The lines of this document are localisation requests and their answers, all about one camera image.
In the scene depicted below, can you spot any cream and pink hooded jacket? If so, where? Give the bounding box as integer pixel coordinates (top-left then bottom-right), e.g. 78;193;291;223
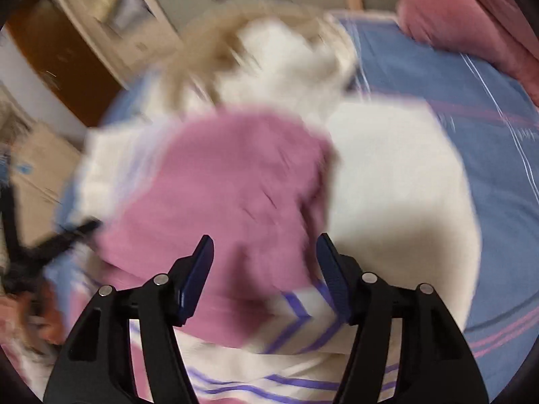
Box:
76;2;481;403

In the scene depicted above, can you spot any person's left hand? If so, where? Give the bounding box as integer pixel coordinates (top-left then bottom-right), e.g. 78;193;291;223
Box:
17;281;65;352

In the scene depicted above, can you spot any brown wooden door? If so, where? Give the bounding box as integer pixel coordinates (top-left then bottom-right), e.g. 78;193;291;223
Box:
6;0;122;127

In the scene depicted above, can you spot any pink folded quilt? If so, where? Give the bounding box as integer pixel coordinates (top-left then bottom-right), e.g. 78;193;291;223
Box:
397;0;538;103

